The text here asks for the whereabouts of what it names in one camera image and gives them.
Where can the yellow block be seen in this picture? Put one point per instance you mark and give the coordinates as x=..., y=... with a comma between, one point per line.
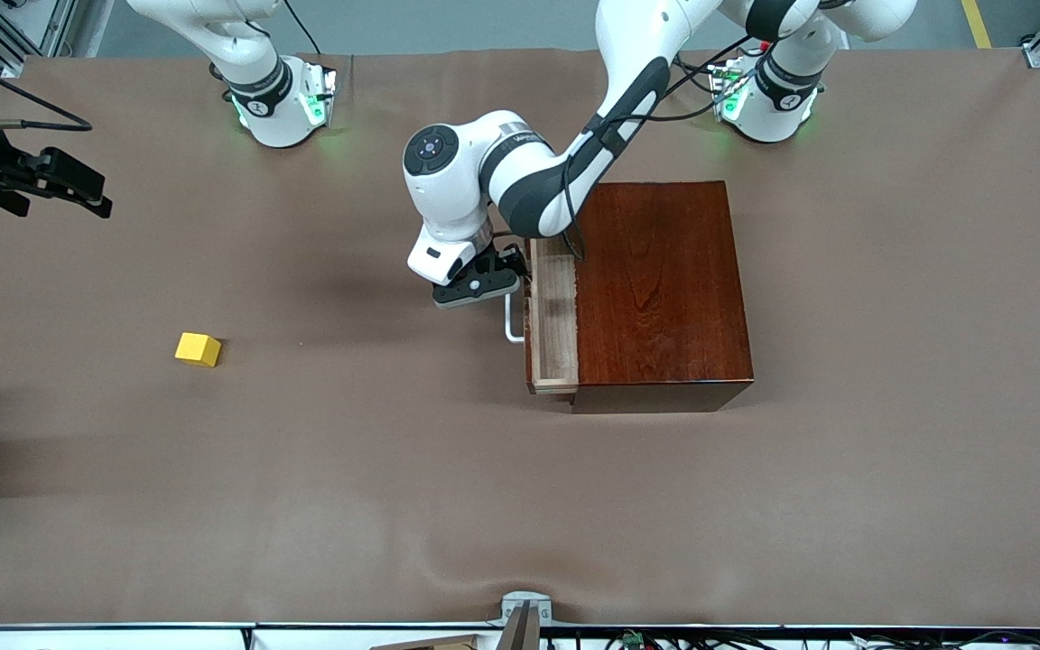
x=198, y=350

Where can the grey metal clamp bracket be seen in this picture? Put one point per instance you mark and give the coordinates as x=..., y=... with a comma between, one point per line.
x=520, y=623

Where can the yellow floor tape strip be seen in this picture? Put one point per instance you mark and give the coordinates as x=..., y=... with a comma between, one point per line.
x=978, y=25

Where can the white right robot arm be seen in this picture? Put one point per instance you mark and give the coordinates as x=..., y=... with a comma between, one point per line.
x=267, y=117

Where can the light wooden board piece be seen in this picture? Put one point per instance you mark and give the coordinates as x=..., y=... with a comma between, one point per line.
x=439, y=645

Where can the brown table cloth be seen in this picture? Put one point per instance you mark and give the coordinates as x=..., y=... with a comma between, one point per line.
x=394, y=496

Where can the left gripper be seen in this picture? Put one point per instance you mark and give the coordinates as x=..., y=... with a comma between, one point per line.
x=506, y=262

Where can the dark wooden cabinet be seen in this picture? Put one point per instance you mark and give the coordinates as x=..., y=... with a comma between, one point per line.
x=664, y=298

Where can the white table edge rail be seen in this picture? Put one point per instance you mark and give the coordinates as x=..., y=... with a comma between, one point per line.
x=78, y=641

